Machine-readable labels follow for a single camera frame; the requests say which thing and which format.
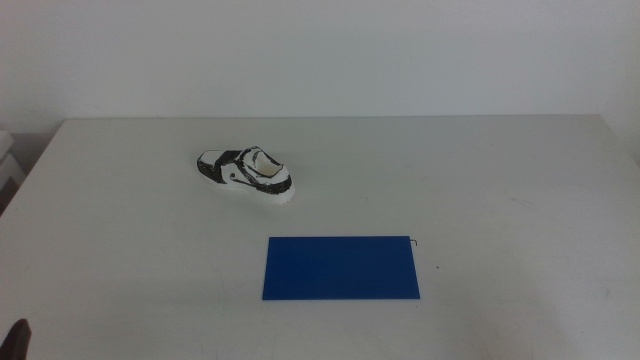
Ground blue rectangular mat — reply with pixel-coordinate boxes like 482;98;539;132
261;235;422;302

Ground white and black shoe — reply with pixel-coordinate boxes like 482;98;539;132
196;145;296;207

